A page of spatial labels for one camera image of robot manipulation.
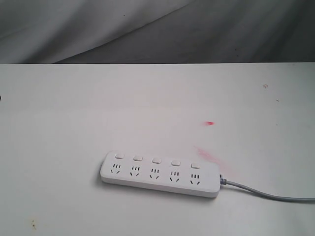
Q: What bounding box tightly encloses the white power cable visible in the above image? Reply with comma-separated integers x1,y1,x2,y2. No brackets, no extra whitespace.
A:
218,174,315,205

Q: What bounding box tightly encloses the white five-outlet power strip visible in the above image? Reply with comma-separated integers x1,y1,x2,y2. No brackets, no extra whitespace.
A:
100,151,221,198

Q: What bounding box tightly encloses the grey backdrop cloth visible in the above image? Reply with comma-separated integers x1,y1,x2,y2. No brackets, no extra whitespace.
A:
0,0,315,64

